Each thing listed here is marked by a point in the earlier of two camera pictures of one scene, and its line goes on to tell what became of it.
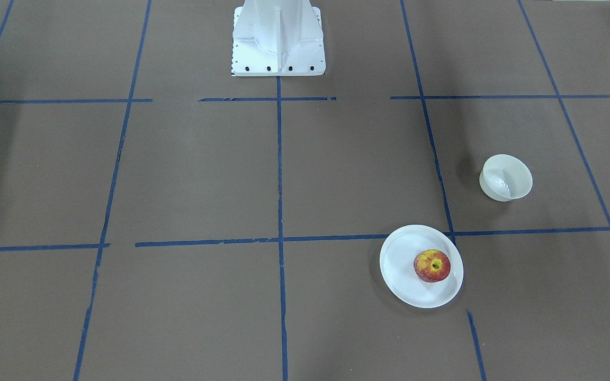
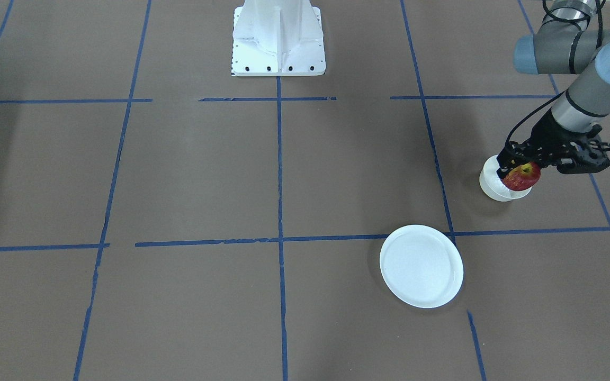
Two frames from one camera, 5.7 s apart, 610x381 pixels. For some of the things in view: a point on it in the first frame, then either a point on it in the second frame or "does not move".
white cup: [504, 178] does not move
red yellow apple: [431, 265] → [522, 177]
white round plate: [397, 257] does not move
